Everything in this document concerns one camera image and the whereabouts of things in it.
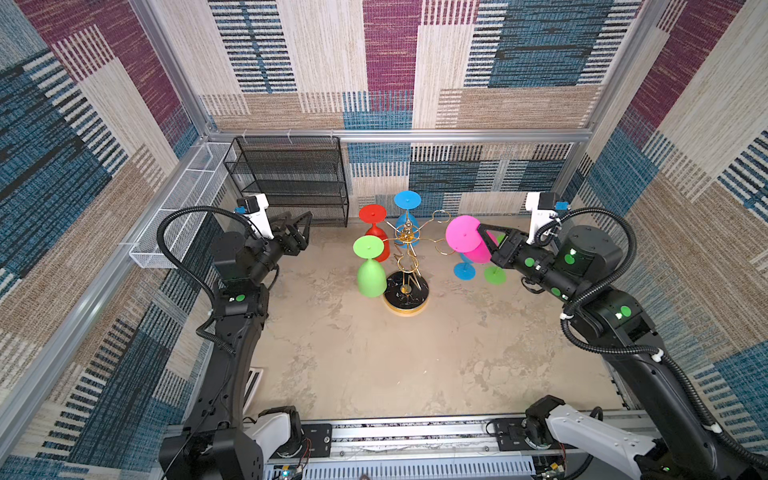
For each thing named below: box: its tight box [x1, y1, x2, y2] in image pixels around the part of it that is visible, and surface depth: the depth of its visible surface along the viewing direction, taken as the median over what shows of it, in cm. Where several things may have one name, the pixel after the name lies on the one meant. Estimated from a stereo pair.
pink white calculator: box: [243, 367, 263, 414], surface depth 81 cm
